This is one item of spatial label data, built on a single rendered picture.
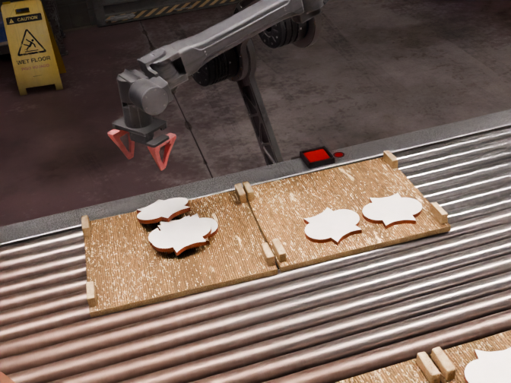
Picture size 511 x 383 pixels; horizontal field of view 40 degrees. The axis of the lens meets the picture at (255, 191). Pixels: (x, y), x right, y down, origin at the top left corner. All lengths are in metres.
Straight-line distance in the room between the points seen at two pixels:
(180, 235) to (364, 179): 0.51
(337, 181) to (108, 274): 0.63
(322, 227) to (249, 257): 0.19
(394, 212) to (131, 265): 0.62
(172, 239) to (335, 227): 0.38
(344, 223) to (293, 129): 2.49
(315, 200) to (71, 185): 2.33
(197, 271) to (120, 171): 2.40
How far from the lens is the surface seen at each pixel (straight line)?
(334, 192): 1.77
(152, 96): 1.35
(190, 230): 1.62
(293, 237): 1.62
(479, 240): 1.66
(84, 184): 3.87
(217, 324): 1.45
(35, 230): 1.86
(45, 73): 5.09
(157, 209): 1.74
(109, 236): 1.72
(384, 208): 1.69
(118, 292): 1.55
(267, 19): 1.53
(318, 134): 4.02
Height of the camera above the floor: 1.90
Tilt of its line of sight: 32 degrees down
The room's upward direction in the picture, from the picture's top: 6 degrees counter-clockwise
